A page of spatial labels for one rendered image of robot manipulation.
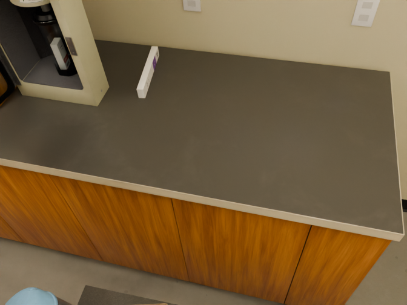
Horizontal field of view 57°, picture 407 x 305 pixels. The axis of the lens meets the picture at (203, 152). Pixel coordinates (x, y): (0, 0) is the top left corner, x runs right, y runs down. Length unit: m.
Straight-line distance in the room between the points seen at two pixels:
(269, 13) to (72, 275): 1.59
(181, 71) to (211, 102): 0.22
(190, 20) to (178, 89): 0.31
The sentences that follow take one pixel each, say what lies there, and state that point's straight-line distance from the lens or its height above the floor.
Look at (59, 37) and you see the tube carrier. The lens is 1.42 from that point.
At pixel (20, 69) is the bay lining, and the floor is 1.05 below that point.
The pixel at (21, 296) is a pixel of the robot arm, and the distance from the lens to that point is 0.81.
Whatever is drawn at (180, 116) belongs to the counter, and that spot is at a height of 0.94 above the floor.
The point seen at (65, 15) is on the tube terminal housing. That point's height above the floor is 1.30.
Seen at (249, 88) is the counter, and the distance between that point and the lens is 1.44.
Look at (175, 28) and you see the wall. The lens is 1.65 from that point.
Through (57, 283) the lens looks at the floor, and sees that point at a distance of 2.19.
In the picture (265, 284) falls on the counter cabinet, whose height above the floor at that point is 0.29.
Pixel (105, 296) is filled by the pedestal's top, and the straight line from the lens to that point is 1.04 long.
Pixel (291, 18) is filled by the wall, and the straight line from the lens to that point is 1.52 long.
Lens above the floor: 1.89
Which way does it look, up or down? 51 degrees down
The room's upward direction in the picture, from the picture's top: 5 degrees counter-clockwise
